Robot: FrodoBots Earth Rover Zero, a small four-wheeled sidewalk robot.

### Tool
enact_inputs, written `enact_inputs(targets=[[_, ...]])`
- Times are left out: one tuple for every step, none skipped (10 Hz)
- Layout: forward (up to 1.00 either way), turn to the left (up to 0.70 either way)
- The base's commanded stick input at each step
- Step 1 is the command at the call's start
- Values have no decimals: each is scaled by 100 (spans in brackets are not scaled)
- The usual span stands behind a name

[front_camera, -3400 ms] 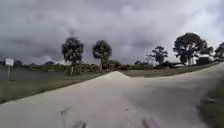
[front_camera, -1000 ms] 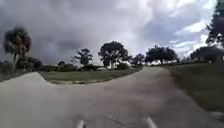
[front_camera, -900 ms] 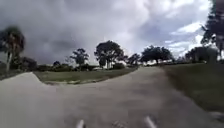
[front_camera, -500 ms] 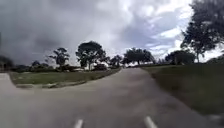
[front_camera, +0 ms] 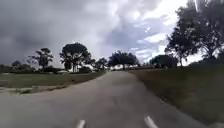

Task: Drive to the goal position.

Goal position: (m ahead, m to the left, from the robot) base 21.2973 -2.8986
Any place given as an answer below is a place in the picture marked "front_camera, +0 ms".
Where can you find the wide low dark tree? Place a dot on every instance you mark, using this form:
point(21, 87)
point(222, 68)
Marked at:
point(122, 59)

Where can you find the small dark tree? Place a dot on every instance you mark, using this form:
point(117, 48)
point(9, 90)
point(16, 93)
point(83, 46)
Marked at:
point(100, 63)

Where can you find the dark bush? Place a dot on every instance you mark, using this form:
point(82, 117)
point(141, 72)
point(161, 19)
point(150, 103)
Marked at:
point(85, 69)

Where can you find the pale concrete path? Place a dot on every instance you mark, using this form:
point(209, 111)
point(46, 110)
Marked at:
point(110, 100)

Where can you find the big broad dark tree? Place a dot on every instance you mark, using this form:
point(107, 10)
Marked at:
point(75, 55)

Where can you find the low rounded dark tree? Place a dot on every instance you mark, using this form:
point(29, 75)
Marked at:
point(163, 61)

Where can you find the thin sparse tree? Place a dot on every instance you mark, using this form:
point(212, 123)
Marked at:
point(43, 56)

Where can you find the flat grass field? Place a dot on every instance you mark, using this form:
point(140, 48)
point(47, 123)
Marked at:
point(43, 80)

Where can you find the tall dark tree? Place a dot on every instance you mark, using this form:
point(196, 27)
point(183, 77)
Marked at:
point(208, 26)
point(181, 41)

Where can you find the grass slope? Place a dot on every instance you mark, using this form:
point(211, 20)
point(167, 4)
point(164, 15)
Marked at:
point(186, 86)

